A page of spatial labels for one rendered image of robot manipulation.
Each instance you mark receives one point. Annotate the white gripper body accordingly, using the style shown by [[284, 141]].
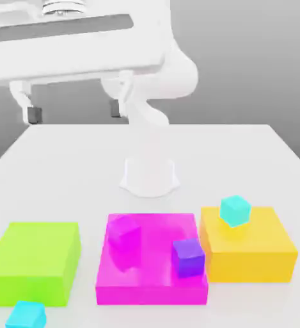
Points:
[[70, 55]]

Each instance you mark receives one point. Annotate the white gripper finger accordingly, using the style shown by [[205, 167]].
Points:
[[126, 102], [20, 96]]

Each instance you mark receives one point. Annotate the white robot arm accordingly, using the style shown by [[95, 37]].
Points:
[[175, 77]]

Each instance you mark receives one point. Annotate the small magenta cube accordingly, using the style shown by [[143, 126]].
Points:
[[125, 243]]

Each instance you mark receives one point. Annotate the small turquoise cube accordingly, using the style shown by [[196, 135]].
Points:
[[235, 211]]

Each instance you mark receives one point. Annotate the small purple cube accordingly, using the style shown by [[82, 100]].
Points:
[[190, 261]]

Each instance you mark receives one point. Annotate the small sky blue cube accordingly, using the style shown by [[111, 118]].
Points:
[[24, 316]]

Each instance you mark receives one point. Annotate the large magenta box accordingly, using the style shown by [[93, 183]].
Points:
[[154, 258]]

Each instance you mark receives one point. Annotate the large green box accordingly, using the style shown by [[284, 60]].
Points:
[[29, 258]]

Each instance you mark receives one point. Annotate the large orange box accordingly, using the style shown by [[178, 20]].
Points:
[[254, 251]]

